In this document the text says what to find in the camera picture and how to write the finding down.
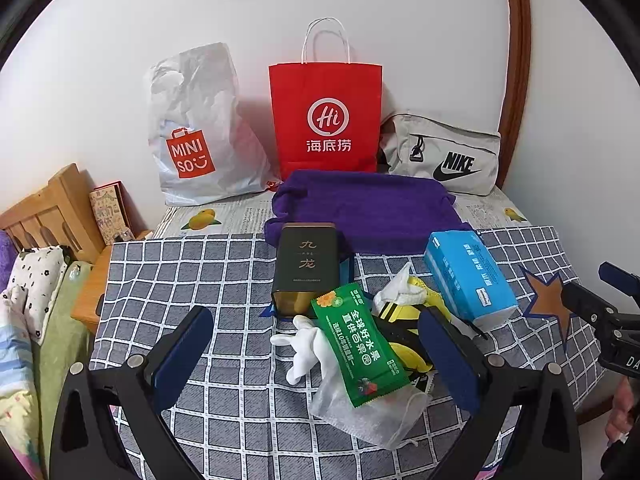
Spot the blue tissue pack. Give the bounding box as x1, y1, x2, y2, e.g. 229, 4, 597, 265
424, 231, 518, 333

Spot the translucent zip pouch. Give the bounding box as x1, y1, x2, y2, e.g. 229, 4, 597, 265
309, 361, 432, 450

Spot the white glove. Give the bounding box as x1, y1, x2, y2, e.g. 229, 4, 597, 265
270, 315, 337, 386

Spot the yellow black mesh pouch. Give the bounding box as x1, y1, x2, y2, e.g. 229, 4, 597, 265
374, 276, 452, 380

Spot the green snack packet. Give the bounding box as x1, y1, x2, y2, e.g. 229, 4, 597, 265
311, 283, 409, 408

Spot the person's right hand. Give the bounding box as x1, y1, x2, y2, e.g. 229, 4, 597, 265
605, 376, 639, 443

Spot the grey checked blanket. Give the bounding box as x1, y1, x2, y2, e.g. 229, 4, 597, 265
90, 226, 604, 479

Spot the colourful bedding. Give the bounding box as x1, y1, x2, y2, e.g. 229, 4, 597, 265
0, 259, 97, 480

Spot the white dotted pillow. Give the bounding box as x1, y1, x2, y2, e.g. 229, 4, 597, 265
8, 246, 68, 346

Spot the patterned gift box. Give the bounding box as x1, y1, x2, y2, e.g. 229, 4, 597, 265
89, 181, 134, 246

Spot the wooden bed headboard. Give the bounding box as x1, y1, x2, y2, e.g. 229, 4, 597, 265
1, 164, 105, 263

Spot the beige Nike bag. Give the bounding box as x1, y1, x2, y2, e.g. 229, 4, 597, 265
380, 113, 501, 196

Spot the dark green tea tin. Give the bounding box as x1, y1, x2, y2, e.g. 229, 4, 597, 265
271, 222, 340, 318

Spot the purple towel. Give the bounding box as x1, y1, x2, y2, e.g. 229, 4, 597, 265
264, 170, 472, 256

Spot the white Miniso plastic bag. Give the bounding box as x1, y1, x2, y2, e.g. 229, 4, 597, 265
144, 42, 280, 207

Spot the red Haidilao paper bag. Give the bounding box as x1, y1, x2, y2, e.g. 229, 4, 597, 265
269, 27, 383, 179

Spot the brown wooden door frame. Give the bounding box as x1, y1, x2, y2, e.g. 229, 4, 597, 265
496, 0, 532, 188

